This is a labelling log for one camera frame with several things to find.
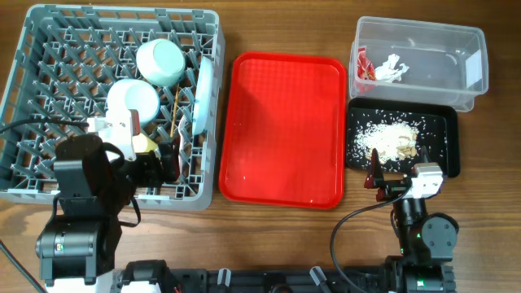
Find yellow plastic cup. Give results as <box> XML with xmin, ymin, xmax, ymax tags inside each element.
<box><xmin>132</xmin><ymin>133</ymin><xmax>159</xmax><ymax>154</ymax></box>

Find rice and peanut shells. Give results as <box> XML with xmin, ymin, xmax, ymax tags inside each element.
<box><xmin>353</xmin><ymin>109</ymin><xmax>447</xmax><ymax>166</ymax></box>

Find light blue plate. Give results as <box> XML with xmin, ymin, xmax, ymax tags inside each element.
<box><xmin>192</xmin><ymin>57</ymin><xmax>214</xmax><ymax>135</ymax></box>

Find wooden chopstick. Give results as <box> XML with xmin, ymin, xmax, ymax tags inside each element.
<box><xmin>169</xmin><ymin>85</ymin><xmax>180</xmax><ymax>140</ymax></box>

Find mint green saucer bowl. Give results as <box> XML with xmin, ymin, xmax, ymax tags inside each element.
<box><xmin>107</xmin><ymin>79</ymin><xmax>160</xmax><ymax>126</ymax></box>

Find white napkin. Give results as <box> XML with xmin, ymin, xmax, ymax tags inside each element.
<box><xmin>374</xmin><ymin>54</ymin><xmax>409</xmax><ymax>83</ymax></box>

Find red snack wrapper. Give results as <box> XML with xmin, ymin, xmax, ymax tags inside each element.
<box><xmin>357</xmin><ymin>46</ymin><xmax>376</xmax><ymax>81</ymax></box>

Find white plastic fork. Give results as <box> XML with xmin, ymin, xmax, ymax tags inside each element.
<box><xmin>177</xmin><ymin>116</ymin><xmax>187</xmax><ymax>167</ymax></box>

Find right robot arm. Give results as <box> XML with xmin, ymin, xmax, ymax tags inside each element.
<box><xmin>364</xmin><ymin>147</ymin><xmax>459</xmax><ymax>293</ymax></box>

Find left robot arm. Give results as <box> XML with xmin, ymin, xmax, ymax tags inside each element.
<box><xmin>36</xmin><ymin>134</ymin><xmax>186</xmax><ymax>292</ymax></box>

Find grey dishwasher rack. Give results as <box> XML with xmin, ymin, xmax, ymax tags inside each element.
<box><xmin>1</xmin><ymin>4</ymin><xmax>225</xmax><ymax>211</ymax></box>

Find clear plastic bin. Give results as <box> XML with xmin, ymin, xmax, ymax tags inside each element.
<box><xmin>348</xmin><ymin>16</ymin><xmax>489</xmax><ymax>112</ymax></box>

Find red plastic tray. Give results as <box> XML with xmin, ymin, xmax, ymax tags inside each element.
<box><xmin>219</xmin><ymin>52</ymin><xmax>347</xmax><ymax>209</ymax></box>

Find right black cable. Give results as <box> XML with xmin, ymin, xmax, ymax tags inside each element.
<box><xmin>329</xmin><ymin>186</ymin><xmax>412</xmax><ymax>293</ymax></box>

